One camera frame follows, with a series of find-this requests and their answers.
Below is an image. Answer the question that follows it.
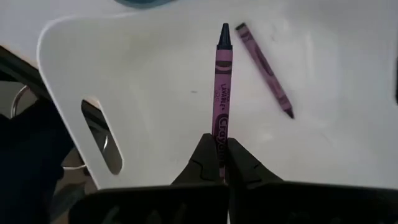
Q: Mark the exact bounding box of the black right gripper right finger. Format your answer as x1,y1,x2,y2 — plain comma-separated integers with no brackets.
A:
225,138,398,224

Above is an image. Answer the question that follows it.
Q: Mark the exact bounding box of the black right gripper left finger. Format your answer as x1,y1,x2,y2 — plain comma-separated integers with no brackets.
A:
68,133,230,224

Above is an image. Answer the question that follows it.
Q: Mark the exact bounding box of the purple crayon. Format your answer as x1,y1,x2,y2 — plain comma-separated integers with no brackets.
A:
235,22,295,119
211,22,233,183

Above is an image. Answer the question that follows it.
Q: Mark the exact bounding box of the white plastic basket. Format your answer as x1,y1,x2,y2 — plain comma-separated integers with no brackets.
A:
36,0,398,190

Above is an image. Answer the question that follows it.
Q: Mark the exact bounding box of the blue plastic basket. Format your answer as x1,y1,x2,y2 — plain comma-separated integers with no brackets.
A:
113,0,178,9

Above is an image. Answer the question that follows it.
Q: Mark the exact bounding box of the chrome stool foot ring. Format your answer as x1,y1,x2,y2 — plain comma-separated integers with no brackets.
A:
11,83,88,170

